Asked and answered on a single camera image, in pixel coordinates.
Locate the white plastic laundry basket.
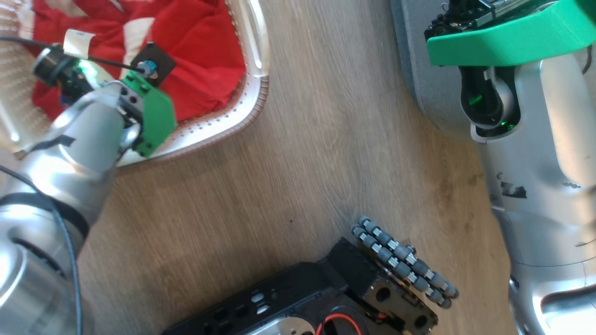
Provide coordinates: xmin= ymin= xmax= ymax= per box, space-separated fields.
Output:
xmin=0 ymin=0 xmax=271 ymax=174

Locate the white cable tag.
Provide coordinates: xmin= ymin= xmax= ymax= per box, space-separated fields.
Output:
xmin=63 ymin=29 xmax=95 ymax=59

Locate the grey roller omni wheel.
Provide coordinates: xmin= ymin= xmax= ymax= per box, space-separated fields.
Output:
xmin=352 ymin=216 xmax=460 ymax=309

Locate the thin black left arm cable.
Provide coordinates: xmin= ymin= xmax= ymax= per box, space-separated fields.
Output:
xmin=0 ymin=36 xmax=146 ymax=73

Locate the grey fabric sofa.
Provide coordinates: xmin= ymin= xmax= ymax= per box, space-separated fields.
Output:
xmin=390 ymin=0 xmax=485 ymax=140

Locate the red wire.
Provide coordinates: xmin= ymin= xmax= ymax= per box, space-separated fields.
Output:
xmin=315 ymin=314 xmax=363 ymax=335

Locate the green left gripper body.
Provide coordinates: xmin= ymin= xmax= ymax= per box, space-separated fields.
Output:
xmin=116 ymin=77 xmax=177 ymax=159

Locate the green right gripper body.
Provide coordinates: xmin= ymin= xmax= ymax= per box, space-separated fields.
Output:
xmin=424 ymin=0 xmax=596 ymax=67

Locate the red and white clothing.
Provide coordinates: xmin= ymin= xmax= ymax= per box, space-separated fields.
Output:
xmin=29 ymin=0 xmax=246 ymax=122

